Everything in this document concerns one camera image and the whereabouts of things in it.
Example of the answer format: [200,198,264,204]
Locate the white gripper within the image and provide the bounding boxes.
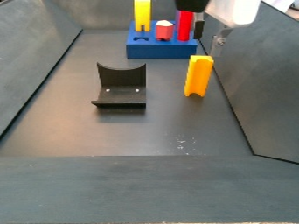
[193,0,260,57]

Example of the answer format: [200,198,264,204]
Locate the yellow arch block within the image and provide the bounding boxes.
[184,55,214,97]

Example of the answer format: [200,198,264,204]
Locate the blue shape sorter board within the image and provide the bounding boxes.
[125,20,197,59]

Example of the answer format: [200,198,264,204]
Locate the red hexagon block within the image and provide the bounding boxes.
[177,10,192,41]

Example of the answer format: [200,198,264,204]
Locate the red pentagon block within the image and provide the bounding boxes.
[155,20,173,40]

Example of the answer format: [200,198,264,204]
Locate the large yellow notched block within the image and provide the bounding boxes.
[135,0,152,32]

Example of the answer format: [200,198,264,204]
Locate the black curved holder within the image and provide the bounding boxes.
[91,64,145,108]

